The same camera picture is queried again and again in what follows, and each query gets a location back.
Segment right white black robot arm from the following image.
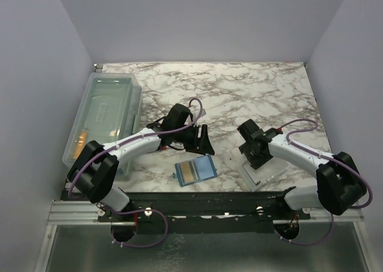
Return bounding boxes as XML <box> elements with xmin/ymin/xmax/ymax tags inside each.
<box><xmin>238</xmin><ymin>119</ymin><xmax>373</xmax><ymax>219</ymax></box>

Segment orange tool in bin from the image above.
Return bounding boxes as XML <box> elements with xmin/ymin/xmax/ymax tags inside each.
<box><xmin>73</xmin><ymin>130</ymin><xmax>87</xmax><ymax>160</ymax></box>

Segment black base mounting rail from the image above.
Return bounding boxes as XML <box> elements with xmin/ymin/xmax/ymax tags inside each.
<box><xmin>101</xmin><ymin>191</ymin><xmax>306</xmax><ymax>240</ymax></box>

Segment clear acrylic card box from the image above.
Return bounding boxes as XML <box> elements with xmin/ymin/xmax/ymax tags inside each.
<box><xmin>239</xmin><ymin>158</ymin><xmax>288</xmax><ymax>192</ymax></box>

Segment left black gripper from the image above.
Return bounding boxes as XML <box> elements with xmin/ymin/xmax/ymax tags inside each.
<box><xmin>174</xmin><ymin>124</ymin><xmax>215</xmax><ymax>155</ymax></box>

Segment teal leather card holder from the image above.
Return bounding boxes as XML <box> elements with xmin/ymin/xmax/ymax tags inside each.
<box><xmin>173</xmin><ymin>155</ymin><xmax>218</xmax><ymax>187</ymax></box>

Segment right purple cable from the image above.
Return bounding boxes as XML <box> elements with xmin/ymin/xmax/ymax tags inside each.
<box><xmin>276</xmin><ymin>118</ymin><xmax>373</xmax><ymax>246</ymax></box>

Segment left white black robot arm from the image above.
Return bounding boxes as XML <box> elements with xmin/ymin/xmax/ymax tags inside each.
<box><xmin>67</xmin><ymin>103</ymin><xmax>215</xmax><ymax>221</ymax></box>

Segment gold credit card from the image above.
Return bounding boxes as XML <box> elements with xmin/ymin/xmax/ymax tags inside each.
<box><xmin>180</xmin><ymin>161</ymin><xmax>197</xmax><ymax>184</ymax></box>

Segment aluminium extrusion rail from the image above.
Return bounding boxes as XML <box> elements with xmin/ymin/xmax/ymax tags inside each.
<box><xmin>47</xmin><ymin>201</ymin><xmax>364</xmax><ymax>225</ymax></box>

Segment clear plastic storage bin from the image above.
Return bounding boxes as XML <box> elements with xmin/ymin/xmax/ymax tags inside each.
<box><xmin>62</xmin><ymin>72</ymin><xmax>142</xmax><ymax>168</ymax></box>

